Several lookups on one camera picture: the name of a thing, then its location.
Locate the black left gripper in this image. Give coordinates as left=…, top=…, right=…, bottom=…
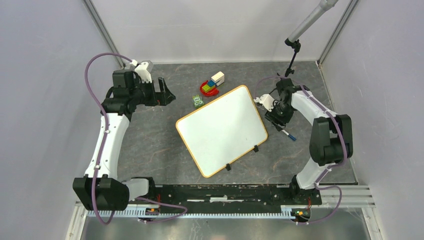
left=129, top=77, right=176, bottom=107

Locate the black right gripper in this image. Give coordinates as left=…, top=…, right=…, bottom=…
left=264, top=101, right=294, bottom=132

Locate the blue whiteboard marker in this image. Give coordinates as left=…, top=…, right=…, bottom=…
left=281, top=129, right=297, bottom=142

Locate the yellow framed whiteboard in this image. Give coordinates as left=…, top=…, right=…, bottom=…
left=175, top=85, right=268, bottom=178

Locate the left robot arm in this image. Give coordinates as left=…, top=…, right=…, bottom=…
left=72, top=69, right=176, bottom=211

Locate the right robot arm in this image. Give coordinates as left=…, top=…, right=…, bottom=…
left=261, top=77, right=353, bottom=204

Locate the green owl toy block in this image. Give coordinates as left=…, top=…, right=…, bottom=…
left=192, top=95, right=205, bottom=109

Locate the lime green toy brick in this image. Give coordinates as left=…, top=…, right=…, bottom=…
left=202, top=84, right=214, bottom=93

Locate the blue toy brick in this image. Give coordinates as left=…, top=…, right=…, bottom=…
left=207, top=80, right=216, bottom=88

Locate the red toy boat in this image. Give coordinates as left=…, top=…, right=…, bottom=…
left=199, top=80, right=219, bottom=97

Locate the white toy brick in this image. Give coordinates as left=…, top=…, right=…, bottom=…
left=211, top=71, right=225, bottom=86

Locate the black microphone tripod stand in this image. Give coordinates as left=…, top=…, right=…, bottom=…
left=284, top=38, right=301, bottom=78

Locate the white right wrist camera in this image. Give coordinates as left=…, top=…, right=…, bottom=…
left=253, top=94, right=275, bottom=112

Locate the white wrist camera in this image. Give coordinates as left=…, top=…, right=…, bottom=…
left=253, top=94, right=275, bottom=112
left=129, top=59, right=154, bottom=84

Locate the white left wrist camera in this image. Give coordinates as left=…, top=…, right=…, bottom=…
left=129, top=59, right=154, bottom=84

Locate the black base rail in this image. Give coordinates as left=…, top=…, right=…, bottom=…
left=130, top=177, right=322, bottom=218

